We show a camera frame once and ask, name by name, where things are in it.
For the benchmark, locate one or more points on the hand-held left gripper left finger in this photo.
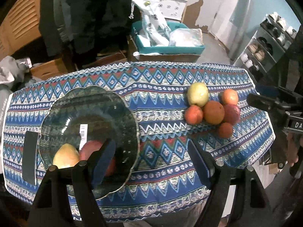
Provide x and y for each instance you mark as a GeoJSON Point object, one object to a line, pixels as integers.
{"type": "Point", "coordinates": [104, 163]}

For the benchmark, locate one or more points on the white patterned box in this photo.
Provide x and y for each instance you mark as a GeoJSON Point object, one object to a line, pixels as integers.
{"type": "Point", "coordinates": [171, 7]}

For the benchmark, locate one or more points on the small orange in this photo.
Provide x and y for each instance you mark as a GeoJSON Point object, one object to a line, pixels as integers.
{"type": "Point", "coordinates": [225, 130]}

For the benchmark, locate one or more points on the reddish orange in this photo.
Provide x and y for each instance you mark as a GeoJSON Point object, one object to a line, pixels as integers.
{"type": "Point", "coordinates": [193, 114]}

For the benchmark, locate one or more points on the white printed plastic bag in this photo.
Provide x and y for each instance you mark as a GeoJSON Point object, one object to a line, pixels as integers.
{"type": "Point", "coordinates": [151, 14]}

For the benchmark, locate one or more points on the grey hoodie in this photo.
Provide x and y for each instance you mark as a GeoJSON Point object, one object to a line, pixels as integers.
{"type": "Point", "coordinates": [9, 71]}

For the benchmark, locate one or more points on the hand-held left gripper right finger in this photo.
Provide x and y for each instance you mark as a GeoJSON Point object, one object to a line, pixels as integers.
{"type": "Point", "coordinates": [201, 167]}

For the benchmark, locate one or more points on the small cardboard box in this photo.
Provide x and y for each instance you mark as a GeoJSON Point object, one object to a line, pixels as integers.
{"type": "Point", "coordinates": [49, 68]}

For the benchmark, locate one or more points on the yellow pear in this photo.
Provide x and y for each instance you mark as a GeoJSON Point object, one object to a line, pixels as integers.
{"type": "Point", "coordinates": [65, 156]}

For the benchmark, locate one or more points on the teal box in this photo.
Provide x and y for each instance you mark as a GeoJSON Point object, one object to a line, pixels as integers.
{"type": "Point", "coordinates": [165, 49]}

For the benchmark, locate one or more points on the white refrigerator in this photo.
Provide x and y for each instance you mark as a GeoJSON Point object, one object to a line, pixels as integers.
{"type": "Point", "coordinates": [246, 16]}

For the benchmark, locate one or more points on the red apple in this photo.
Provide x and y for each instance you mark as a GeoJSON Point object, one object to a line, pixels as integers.
{"type": "Point", "coordinates": [91, 150]}
{"type": "Point", "coordinates": [233, 114]}

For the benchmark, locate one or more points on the clear plastic bag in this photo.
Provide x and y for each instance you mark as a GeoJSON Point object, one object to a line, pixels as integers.
{"type": "Point", "coordinates": [187, 37]}

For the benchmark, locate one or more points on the scalloped glass plate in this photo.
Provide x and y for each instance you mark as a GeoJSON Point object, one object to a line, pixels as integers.
{"type": "Point", "coordinates": [94, 113]}

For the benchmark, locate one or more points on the wooden louvered door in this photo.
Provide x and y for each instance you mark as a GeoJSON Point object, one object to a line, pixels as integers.
{"type": "Point", "coordinates": [21, 21]}

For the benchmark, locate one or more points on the grey shoe rack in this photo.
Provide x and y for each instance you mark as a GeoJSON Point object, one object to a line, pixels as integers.
{"type": "Point", "coordinates": [267, 59]}

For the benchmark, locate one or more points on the black rectangular pad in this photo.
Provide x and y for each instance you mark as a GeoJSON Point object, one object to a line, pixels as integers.
{"type": "Point", "coordinates": [30, 158]}

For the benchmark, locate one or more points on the wooden shelf frame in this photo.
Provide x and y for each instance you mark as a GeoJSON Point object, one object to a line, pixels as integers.
{"type": "Point", "coordinates": [187, 0]}

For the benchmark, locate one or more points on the person's right hand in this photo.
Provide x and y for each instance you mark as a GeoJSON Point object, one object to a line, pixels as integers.
{"type": "Point", "coordinates": [293, 149]}

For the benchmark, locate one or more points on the large orange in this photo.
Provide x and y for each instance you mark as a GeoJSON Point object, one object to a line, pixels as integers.
{"type": "Point", "coordinates": [214, 112]}

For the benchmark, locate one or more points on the medium orange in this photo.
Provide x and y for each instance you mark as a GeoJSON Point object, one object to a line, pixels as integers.
{"type": "Point", "coordinates": [229, 96]}

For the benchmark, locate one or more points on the green apple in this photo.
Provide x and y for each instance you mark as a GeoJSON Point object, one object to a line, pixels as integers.
{"type": "Point", "coordinates": [197, 94]}

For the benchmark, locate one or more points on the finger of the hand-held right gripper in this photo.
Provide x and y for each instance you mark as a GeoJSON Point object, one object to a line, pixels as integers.
{"type": "Point", "coordinates": [260, 101]}
{"type": "Point", "coordinates": [267, 91]}

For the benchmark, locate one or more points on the dark hanging jackets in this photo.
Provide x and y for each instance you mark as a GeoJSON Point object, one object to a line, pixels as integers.
{"type": "Point", "coordinates": [94, 16]}

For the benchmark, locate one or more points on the rows of shoes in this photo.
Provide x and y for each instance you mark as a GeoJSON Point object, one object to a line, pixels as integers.
{"type": "Point", "coordinates": [259, 52]}

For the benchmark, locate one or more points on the blue patterned tablecloth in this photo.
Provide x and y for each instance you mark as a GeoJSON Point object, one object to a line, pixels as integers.
{"type": "Point", "coordinates": [153, 87]}

